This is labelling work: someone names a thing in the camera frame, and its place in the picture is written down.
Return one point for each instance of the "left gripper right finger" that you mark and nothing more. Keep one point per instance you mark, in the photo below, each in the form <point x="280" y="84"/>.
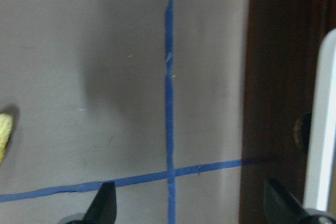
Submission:
<point x="280" y="206"/>

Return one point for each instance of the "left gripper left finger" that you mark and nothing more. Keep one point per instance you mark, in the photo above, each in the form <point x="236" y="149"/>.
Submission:
<point x="103" y="208"/>

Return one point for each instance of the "wooden drawer with white handle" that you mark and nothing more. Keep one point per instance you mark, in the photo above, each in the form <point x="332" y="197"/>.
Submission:
<point x="322" y="132"/>

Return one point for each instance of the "yellow corn cob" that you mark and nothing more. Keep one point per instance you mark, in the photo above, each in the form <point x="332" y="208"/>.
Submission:
<point x="7" y="123"/>

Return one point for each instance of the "dark wooden drawer cabinet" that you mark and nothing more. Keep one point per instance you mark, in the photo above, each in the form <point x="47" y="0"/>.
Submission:
<point x="283" y="42"/>

